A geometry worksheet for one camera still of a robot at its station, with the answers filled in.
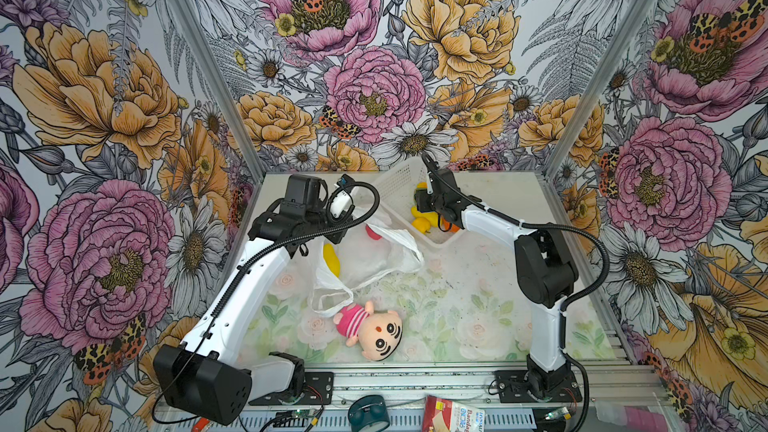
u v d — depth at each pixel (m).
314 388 0.73
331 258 0.94
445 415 0.68
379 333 0.75
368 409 0.64
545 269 0.54
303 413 0.71
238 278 0.44
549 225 0.57
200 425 0.70
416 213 0.93
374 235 0.77
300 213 0.56
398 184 1.14
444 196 0.77
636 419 0.69
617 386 0.77
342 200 0.66
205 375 0.37
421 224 0.99
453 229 0.83
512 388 0.73
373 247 0.99
